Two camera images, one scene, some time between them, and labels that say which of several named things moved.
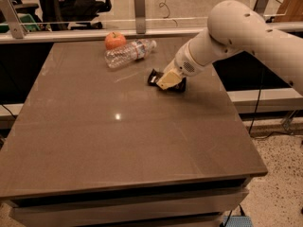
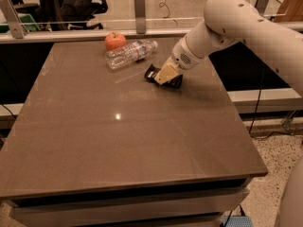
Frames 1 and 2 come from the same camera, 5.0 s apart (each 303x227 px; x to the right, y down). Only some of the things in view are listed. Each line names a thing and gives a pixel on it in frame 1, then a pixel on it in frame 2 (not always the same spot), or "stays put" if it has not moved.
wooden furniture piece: (292, 8) stays put
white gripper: (184, 64) → (182, 57)
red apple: (115, 41) stays put
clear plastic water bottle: (125, 54) stays put
